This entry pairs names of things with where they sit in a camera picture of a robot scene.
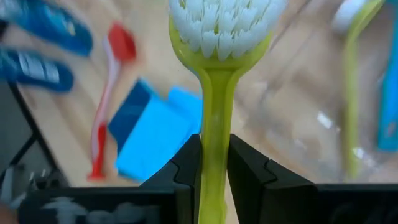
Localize clear plastic bin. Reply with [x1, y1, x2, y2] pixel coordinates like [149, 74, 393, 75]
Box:
[231, 0, 398, 185]

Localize black metal table frame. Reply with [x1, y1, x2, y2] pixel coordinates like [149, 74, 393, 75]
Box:
[0, 81, 69, 187]

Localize blue sponge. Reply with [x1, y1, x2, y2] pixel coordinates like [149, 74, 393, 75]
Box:
[108, 79, 156, 154]
[114, 86, 203, 183]

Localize blue dish soap bottle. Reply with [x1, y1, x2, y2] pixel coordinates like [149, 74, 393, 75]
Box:
[0, 0, 93, 57]
[0, 46, 75, 93]

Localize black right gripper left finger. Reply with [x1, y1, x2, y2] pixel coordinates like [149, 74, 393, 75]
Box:
[139, 134, 203, 224]

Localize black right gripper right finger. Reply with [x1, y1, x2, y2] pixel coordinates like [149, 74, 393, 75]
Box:
[227, 134, 318, 224]

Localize teal dish brush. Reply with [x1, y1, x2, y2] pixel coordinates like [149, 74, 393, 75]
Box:
[377, 0, 398, 152]

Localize green dish brush white bristles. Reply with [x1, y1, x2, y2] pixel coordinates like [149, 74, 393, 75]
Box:
[330, 0, 388, 180]
[169, 0, 289, 224]

